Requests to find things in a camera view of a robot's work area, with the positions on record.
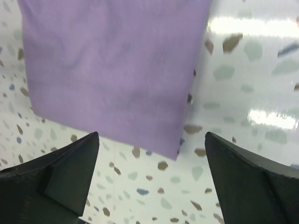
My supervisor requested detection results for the lavender t shirt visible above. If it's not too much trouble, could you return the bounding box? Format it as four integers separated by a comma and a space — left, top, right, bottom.
18, 0, 211, 160

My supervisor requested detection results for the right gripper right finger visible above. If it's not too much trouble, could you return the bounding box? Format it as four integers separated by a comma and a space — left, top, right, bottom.
205, 132, 299, 224

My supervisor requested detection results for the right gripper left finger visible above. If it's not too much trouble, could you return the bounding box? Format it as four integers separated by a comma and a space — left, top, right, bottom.
0, 132, 100, 224

